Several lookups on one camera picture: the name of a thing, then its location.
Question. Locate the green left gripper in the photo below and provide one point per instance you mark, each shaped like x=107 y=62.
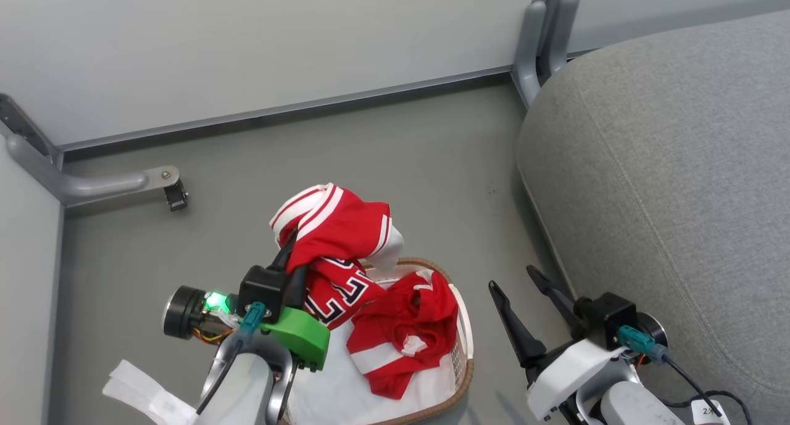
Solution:
x=302 y=337

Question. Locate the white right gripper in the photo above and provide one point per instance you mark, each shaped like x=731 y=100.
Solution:
x=571 y=369

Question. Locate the red white striped jersey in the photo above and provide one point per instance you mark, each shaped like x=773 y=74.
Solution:
x=345 y=234

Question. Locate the red knit shorts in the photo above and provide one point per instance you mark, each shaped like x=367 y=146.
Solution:
x=407 y=326

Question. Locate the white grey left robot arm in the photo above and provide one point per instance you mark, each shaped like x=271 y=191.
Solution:
x=247 y=388

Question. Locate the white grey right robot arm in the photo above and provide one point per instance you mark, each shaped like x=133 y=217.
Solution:
x=636 y=406

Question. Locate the wicker laundry basket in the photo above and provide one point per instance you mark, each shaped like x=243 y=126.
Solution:
x=461 y=351

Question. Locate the black round left wrist actuator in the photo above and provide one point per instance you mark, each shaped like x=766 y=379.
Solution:
x=182 y=312

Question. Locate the black round wrist actuator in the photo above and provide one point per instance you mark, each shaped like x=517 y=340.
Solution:
x=182 y=312
x=655 y=331

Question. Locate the black round right wrist actuator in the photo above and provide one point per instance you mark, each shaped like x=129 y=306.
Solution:
x=655 y=331

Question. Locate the black caster wheel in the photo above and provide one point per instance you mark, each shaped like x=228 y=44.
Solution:
x=176 y=197

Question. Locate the grey fabric sofa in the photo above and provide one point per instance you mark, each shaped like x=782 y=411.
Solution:
x=666 y=184

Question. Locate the white paper label strip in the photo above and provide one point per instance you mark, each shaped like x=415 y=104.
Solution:
x=142 y=391

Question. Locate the small white printed tag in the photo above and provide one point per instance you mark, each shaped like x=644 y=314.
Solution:
x=708 y=411

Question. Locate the long grey partition foot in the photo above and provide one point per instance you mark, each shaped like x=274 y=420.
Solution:
x=80 y=184

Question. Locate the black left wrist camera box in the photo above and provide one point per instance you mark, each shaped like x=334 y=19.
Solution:
x=262 y=289

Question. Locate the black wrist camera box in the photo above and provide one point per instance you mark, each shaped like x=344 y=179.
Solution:
x=262 y=289
x=608 y=319

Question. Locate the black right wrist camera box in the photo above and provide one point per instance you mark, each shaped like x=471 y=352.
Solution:
x=608 y=319

